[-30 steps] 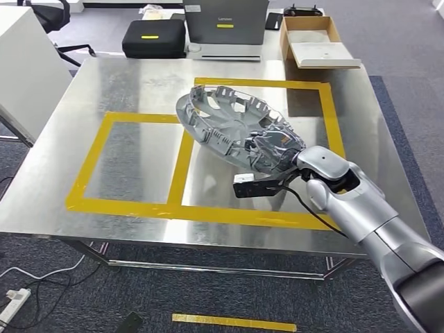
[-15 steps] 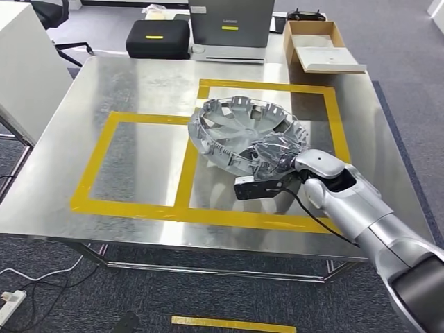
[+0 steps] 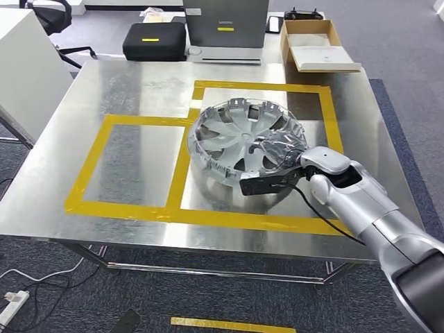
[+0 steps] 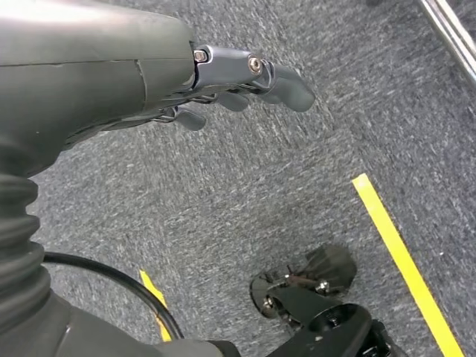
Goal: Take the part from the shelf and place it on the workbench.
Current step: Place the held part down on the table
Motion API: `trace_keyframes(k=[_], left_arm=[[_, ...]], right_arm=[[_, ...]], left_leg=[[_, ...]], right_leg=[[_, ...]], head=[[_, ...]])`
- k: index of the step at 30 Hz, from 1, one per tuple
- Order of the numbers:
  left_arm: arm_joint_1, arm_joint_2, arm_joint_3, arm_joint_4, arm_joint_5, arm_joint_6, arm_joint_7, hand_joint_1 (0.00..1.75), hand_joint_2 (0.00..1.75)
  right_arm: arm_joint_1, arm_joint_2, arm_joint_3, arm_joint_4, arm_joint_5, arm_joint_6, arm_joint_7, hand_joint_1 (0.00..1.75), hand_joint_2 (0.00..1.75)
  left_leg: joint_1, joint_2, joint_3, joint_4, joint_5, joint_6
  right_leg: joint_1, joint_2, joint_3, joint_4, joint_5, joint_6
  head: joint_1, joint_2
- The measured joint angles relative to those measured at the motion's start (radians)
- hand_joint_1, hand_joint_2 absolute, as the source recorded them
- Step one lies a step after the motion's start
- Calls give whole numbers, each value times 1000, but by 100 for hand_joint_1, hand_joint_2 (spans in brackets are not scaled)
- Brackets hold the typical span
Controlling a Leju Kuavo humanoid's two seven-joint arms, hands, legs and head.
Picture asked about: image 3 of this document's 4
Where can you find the white power strip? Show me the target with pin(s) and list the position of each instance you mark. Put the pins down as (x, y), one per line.
(12, 305)

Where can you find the black game controller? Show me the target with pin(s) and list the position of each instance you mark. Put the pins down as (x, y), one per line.
(303, 14)

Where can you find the white panel table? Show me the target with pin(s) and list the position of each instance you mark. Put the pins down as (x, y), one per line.
(27, 69)

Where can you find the black zippered hard case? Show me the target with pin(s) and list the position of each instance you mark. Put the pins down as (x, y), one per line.
(154, 41)

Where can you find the dark grey flat device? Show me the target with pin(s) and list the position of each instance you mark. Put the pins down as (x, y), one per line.
(225, 27)

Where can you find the grey plastic wheel hubcap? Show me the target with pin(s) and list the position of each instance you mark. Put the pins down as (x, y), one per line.
(229, 138)

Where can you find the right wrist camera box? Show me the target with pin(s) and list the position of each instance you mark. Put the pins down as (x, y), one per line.
(263, 184)

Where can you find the black office chair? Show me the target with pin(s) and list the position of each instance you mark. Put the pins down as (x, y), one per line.
(55, 23)

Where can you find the tan box with white lid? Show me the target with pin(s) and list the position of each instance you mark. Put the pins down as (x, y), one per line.
(317, 46)

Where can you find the crumpled clear plastic bag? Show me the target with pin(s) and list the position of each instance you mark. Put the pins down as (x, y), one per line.
(151, 11)

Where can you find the straight yellow tape strip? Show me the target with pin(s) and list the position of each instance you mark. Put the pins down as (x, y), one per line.
(232, 325)

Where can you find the stainless steel workbench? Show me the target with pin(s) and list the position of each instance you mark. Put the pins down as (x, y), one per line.
(138, 151)

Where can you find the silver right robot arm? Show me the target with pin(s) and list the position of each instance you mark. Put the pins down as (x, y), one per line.
(381, 216)

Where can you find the black smartphone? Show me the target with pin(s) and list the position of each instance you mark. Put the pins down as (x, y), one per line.
(274, 24)

